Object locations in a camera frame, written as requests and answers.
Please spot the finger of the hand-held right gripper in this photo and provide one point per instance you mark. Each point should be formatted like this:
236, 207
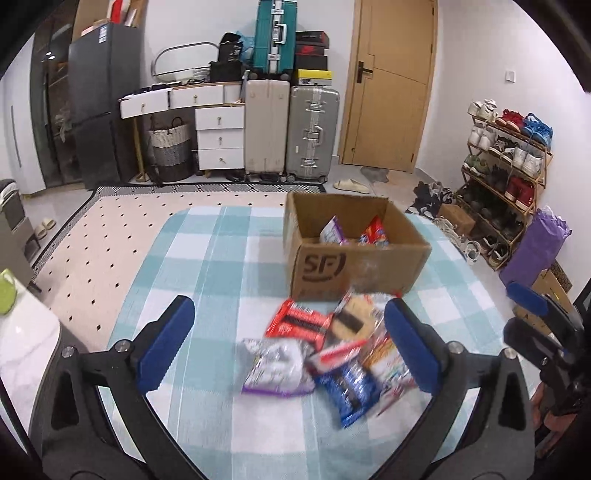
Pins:
531, 341
526, 297

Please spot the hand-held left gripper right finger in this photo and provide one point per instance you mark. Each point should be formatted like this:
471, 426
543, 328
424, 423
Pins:
411, 346

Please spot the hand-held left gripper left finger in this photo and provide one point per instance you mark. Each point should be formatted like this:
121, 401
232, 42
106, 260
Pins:
168, 341

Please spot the red and white snack bag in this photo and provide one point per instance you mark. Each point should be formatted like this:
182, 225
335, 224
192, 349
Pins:
388, 369

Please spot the blue snack packet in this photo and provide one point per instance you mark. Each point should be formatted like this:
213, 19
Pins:
351, 392

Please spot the white packet with red edges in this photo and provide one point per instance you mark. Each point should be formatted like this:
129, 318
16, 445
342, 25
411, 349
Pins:
334, 354

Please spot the silver and purple snack packet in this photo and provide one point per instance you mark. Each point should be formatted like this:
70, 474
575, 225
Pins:
277, 369

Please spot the flattened cardboard pieces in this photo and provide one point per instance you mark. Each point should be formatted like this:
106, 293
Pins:
551, 286

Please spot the purple bag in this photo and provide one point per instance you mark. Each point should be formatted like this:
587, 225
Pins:
533, 251

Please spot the yellow sponge packet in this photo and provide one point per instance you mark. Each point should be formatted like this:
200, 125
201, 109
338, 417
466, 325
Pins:
360, 307

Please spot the blue checked tablecloth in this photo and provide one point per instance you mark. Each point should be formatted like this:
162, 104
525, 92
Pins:
221, 277

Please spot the small brown cardboard box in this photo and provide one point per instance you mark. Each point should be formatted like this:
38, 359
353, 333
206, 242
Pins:
457, 218

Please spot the group of assorted shoes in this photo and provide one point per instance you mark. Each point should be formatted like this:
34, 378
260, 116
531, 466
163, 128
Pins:
519, 189

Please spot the red packet with black stripe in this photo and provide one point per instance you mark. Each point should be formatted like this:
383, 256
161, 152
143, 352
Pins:
295, 321

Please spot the red and orange snack packet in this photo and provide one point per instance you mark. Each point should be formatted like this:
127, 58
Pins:
374, 232

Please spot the wooden shoe rack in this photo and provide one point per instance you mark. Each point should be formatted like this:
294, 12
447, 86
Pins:
541, 177

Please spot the beige dotted rug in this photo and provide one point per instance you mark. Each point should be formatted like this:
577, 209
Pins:
115, 230

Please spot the purple and white snack packet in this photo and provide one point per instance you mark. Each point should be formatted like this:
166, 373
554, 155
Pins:
332, 230

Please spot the pile of dark shoes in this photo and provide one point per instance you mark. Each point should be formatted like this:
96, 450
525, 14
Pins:
429, 194

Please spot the white marble table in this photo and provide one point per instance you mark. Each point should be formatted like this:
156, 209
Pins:
23, 341

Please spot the beige slipper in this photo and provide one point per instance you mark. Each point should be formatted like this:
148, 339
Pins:
49, 224
40, 230
352, 184

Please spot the green object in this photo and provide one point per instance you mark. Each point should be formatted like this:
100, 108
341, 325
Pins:
7, 290

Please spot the grey door mat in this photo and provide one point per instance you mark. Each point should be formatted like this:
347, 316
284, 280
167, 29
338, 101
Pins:
376, 174

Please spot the woven laundry basket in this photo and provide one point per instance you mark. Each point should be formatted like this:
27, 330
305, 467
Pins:
171, 147

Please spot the white drawer dresser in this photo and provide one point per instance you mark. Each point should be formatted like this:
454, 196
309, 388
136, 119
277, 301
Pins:
219, 134

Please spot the silver suitcase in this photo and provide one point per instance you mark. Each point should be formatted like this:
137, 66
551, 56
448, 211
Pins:
311, 134

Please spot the beige suitcase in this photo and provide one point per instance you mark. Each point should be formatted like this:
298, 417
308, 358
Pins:
265, 127

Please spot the black refrigerator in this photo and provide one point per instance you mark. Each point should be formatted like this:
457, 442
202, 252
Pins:
99, 101

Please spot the wooden door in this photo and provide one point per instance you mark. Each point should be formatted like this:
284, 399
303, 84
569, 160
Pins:
392, 83

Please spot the glass door cabinet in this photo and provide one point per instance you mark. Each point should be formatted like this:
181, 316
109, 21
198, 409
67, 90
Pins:
46, 106

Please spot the oval silver-framed mirror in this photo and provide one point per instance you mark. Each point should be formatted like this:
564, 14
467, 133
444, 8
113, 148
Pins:
184, 48

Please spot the blue plastic bag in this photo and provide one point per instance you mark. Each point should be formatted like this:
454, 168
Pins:
248, 44

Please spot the red and black shoe box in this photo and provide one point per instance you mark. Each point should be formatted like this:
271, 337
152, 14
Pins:
311, 47

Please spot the teal suitcase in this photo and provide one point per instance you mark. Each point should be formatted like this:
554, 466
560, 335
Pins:
276, 34

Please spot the white light switch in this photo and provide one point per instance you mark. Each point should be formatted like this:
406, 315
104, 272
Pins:
509, 76

